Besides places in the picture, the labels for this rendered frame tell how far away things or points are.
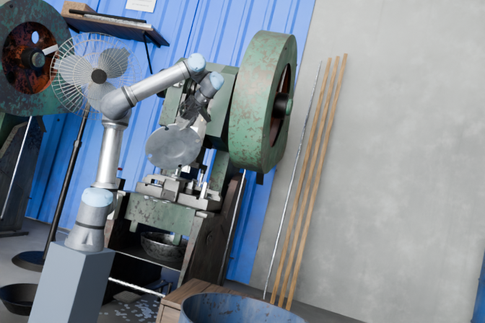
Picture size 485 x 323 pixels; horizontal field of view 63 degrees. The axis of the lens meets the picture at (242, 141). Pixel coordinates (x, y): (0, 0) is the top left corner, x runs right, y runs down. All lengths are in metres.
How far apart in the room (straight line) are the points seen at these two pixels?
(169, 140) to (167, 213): 0.41
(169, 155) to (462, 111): 2.43
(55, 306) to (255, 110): 1.18
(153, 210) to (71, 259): 0.68
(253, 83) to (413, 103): 1.89
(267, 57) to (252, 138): 0.42
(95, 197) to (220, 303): 0.64
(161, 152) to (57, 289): 0.80
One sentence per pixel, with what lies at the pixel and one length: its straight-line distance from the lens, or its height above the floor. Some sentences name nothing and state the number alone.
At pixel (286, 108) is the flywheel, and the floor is 1.31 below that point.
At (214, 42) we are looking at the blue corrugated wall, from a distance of 3.80.
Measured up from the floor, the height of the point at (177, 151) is 0.92.
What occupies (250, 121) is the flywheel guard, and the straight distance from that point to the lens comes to 1.99.
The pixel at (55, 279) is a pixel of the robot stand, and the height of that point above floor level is 0.33.
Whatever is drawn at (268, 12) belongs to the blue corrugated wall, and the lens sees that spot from 3.80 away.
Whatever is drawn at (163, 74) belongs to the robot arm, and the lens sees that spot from 1.71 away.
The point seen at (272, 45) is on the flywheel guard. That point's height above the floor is 1.57.
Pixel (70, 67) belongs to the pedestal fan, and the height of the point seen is 1.31.
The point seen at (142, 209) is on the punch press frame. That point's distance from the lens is 2.27.
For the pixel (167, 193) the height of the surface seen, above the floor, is 0.68.
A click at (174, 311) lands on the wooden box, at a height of 0.32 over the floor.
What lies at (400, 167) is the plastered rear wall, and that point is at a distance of 3.49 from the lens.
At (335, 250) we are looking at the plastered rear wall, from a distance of 3.45.
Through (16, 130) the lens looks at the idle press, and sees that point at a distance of 3.49.
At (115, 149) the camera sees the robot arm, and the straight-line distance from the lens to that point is 1.83.
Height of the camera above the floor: 0.86
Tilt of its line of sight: 5 degrees up
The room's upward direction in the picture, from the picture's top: 14 degrees clockwise
